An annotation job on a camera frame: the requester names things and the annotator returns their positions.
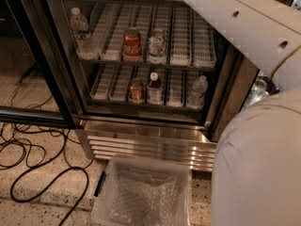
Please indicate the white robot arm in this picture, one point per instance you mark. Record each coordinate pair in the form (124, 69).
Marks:
(256, 178)

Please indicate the gold brown can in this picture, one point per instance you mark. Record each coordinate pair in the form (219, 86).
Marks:
(136, 91)

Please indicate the stainless steel fridge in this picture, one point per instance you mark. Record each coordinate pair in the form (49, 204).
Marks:
(163, 78)

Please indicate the clear water bottle bottom shelf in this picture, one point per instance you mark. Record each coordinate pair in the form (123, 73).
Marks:
(197, 92)

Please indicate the clear water bottle shelf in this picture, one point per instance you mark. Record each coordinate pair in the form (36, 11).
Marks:
(82, 35)
(197, 92)

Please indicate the white green soda can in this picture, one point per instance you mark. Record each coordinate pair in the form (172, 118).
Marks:
(157, 46)

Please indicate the red coca-cola can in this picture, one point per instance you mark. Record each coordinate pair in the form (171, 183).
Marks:
(132, 49)

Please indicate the clear water bottle middle shelf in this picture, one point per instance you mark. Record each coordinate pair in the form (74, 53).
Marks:
(82, 35)

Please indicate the silver can behind glass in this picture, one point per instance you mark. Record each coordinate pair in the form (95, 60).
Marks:
(257, 93)

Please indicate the open glass fridge door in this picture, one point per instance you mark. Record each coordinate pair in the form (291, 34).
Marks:
(35, 79)

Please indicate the juice bottle white cap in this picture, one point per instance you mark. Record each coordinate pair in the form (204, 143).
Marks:
(155, 90)

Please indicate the clear plastic bin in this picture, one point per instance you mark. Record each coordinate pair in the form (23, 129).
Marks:
(105, 194)

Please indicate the bubble wrap sheet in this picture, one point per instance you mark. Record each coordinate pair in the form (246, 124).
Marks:
(145, 198)

